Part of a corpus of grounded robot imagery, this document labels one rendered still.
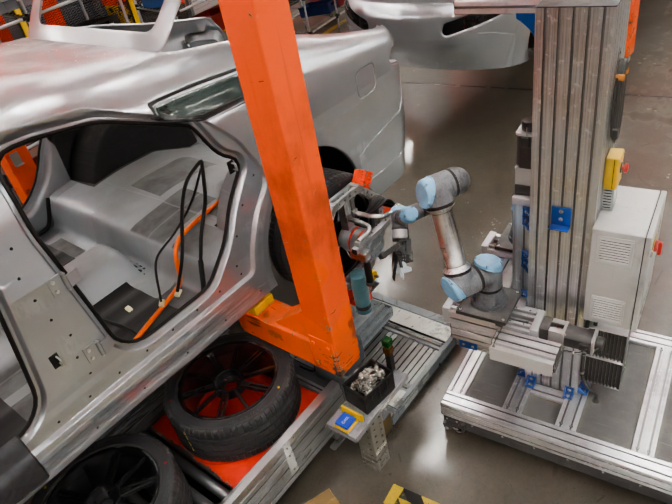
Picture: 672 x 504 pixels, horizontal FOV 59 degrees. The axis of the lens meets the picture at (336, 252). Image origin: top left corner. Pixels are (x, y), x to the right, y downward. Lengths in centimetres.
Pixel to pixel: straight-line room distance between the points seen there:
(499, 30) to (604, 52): 301
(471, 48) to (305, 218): 314
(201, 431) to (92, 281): 103
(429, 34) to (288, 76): 318
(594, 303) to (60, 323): 208
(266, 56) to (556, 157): 111
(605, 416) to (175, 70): 246
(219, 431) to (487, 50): 363
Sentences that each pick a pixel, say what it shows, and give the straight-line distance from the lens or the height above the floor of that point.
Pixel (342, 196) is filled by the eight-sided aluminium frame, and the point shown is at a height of 112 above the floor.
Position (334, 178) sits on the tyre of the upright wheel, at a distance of 303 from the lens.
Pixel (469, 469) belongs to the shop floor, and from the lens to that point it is 314.
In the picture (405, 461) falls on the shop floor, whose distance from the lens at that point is 318.
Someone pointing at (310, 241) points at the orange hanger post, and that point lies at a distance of 235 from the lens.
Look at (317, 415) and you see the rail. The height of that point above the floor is 34.
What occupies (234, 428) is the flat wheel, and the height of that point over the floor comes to 50.
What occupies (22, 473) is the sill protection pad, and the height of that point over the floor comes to 89.
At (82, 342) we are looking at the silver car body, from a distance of 251.
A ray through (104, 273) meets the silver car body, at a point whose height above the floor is 90.
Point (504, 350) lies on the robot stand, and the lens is 263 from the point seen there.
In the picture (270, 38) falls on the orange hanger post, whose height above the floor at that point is 210.
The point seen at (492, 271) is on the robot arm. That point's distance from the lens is 254.
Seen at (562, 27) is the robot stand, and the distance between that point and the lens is 219.
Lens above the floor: 263
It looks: 36 degrees down
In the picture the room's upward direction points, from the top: 12 degrees counter-clockwise
